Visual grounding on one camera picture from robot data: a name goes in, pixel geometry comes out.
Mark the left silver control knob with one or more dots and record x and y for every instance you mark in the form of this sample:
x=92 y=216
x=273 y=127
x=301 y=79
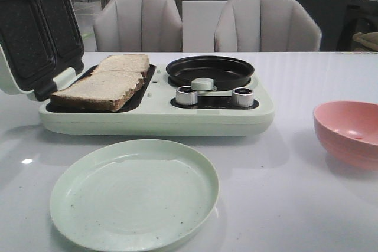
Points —
x=186 y=96

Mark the bread slice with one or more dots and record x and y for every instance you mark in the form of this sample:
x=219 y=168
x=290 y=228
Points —
x=104 y=91
x=137 y=63

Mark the breakfast maker lid with handle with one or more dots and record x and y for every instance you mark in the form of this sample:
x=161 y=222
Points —
x=41 y=47

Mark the right silver control knob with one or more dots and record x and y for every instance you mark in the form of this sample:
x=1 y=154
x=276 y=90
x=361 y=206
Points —
x=242 y=97

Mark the white drawer cabinet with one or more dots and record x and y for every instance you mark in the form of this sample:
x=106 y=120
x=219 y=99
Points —
x=200 y=18

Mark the grey upholstered chair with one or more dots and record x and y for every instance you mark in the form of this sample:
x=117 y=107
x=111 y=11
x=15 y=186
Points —
x=266 y=26
x=139 y=25

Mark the black round frying pan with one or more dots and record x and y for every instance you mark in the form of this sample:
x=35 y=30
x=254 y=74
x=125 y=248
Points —
x=227 y=73

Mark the left grey upholstered chair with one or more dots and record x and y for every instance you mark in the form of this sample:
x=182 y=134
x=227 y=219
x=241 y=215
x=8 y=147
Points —
x=139 y=25

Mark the silver control knob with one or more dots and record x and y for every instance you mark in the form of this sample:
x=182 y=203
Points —
x=242 y=97
x=186 y=96

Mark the mint green breakfast maker base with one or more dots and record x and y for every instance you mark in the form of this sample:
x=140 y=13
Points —
x=214 y=114

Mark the pink plastic bowl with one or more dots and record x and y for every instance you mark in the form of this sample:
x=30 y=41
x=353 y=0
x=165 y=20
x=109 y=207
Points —
x=338 y=123

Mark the right grey upholstered chair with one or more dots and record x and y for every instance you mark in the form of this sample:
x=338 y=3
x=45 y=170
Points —
x=266 y=26

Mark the mint green round plate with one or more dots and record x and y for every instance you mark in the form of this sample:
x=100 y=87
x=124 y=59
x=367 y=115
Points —
x=138 y=195

